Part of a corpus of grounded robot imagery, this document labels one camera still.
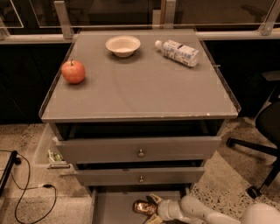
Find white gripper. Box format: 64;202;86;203
144;193;184;224

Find orange soda can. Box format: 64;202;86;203
133;200;158;215

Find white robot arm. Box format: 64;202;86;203
140;194;280;224

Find grey middle drawer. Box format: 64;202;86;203
76;167;205;186

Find grey drawer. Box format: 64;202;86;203
56;136;221;164
76;167;205;186
91;185;189;224

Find grey bottom drawer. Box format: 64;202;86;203
91;185;189;224

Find grey top drawer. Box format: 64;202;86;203
56;136;221;164

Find grey drawer cabinet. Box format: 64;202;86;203
38;28;242;224

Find clear plastic storage bin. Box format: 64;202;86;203
33;124;74;176

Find black office chair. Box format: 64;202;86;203
226;69;280;200

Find black floor stand bar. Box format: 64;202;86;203
0;150;18;196

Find clear plastic water bottle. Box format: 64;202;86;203
155;40;200;67

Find red apple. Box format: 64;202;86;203
61;59;86;84

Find white paper bowl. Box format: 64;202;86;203
105;36;141;58

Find black power cable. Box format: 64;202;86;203
0;150;58;224

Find metal window rail frame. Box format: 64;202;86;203
0;0;280;43

